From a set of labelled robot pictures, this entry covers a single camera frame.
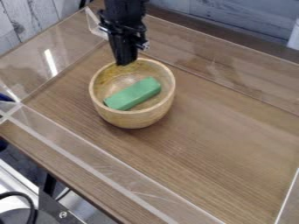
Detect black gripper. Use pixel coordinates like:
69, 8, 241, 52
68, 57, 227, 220
97, 0, 149, 66

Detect green rectangular block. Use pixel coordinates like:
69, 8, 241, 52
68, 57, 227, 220
103, 77, 161, 111

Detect light brown wooden bowl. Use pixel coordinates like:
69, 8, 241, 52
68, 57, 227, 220
88, 58, 176, 129

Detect black metal table leg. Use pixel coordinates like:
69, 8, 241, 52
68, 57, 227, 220
43, 174, 57, 197

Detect clear acrylic corner bracket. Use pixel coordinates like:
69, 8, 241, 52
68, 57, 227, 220
84, 7, 108, 40

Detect clear acrylic back wall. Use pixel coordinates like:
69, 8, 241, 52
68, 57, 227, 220
144, 16, 299, 116

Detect clear acrylic wall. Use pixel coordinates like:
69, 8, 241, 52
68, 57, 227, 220
144, 16, 299, 116
0, 82, 224, 224

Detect clear acrylic front wall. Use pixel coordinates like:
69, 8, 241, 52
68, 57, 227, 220
0, 82, 224, 224

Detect black cable lower left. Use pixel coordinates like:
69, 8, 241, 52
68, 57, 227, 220
0, 191, 40, 224

